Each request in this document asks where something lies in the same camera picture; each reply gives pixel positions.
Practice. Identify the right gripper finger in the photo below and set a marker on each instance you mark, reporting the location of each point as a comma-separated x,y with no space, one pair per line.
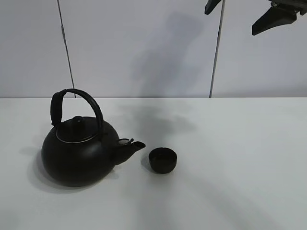
210,5

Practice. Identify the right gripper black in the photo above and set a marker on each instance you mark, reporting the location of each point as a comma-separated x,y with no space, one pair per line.
282,12

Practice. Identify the small black teacup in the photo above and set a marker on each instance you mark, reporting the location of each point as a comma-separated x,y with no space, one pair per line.
162,160

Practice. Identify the black round teapot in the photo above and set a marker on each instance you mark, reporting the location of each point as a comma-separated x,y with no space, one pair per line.
84,149

